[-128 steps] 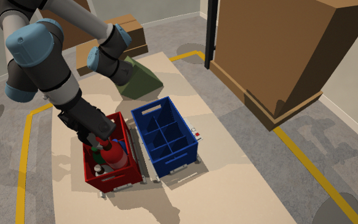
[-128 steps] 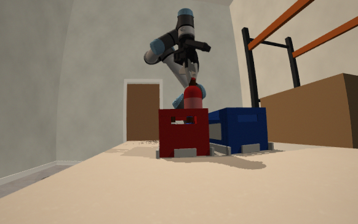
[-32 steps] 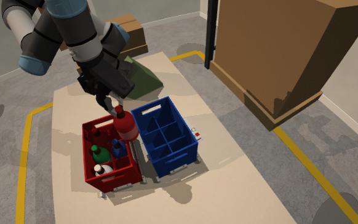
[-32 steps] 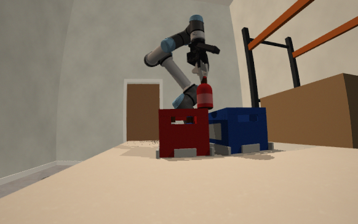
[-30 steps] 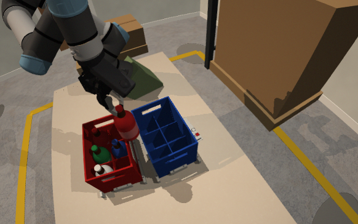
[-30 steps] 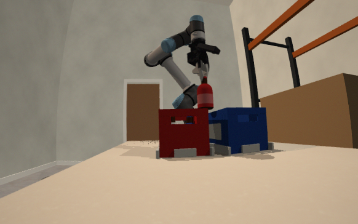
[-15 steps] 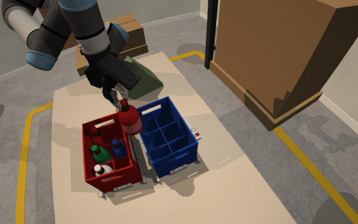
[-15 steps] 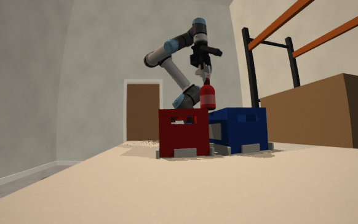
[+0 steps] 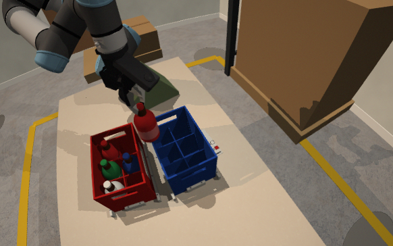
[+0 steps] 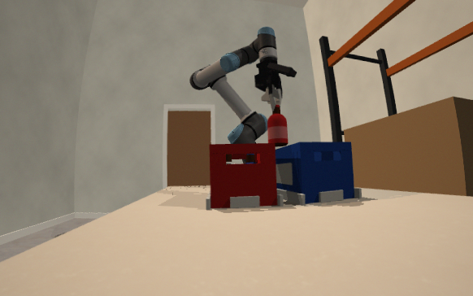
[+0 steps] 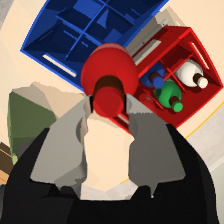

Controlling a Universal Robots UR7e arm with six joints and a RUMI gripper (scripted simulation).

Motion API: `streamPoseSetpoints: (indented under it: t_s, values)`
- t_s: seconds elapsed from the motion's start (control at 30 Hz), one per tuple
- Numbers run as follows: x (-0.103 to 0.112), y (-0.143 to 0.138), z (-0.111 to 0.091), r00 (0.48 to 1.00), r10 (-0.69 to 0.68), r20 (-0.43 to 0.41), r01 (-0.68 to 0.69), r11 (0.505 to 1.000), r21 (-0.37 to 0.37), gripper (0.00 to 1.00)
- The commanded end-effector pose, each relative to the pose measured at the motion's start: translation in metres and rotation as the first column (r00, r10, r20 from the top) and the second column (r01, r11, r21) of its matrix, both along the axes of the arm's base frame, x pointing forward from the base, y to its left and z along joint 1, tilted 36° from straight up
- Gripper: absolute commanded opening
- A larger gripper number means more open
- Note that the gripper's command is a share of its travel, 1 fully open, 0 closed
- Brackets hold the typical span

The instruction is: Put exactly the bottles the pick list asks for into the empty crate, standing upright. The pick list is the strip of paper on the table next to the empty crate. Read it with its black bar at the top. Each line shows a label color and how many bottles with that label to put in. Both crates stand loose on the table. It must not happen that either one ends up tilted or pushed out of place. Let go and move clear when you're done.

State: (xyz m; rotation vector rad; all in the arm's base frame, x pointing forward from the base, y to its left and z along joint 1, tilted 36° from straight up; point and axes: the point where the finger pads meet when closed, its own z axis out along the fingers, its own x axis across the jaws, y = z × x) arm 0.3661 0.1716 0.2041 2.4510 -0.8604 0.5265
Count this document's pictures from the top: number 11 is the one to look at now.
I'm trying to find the blue crate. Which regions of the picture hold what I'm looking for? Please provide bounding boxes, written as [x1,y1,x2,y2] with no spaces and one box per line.
[20,0,169,92]

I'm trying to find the red plastic bottle crate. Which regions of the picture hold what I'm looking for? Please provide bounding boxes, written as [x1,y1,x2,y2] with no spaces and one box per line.
[132,26,224,129]

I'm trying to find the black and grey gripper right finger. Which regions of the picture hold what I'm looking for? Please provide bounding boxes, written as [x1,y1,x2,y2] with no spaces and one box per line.
[125,93,220,224]

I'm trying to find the dark blue bottle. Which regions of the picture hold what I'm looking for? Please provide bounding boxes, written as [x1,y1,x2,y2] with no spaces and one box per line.
[139,61,165,89]

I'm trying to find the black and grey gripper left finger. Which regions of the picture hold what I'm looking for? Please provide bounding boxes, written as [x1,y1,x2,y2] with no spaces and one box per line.
[0,95,93,224]

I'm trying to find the green bottle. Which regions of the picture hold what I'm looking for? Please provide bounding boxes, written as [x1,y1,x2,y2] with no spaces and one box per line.
[153,77,183,112]

